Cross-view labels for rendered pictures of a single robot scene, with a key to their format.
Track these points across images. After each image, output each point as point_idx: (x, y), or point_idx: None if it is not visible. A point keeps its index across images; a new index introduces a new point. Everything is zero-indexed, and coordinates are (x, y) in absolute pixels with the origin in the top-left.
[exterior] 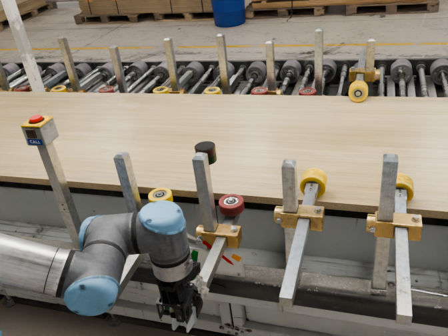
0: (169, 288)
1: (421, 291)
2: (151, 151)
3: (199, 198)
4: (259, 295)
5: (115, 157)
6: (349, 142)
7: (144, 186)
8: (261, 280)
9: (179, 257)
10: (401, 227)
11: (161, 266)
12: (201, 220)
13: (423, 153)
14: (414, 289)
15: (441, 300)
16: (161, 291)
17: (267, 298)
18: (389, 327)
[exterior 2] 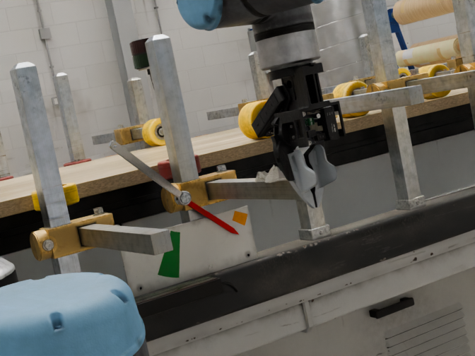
0: (316, 65)
1: (448, 193)
2: None
3: (169, 114)
4: (288, 279)
5: (18, 66)
6: (220, 139)
7: (3, 200)
8: (282, 251)
9: (312, 16)
10: (411, 79)
11: (301, 26)
12: (101, 267)
13: None
14: (440, 194)
15: (472, 189)
16: (305, 78)
17: (300, 280)
18: (436, 277)
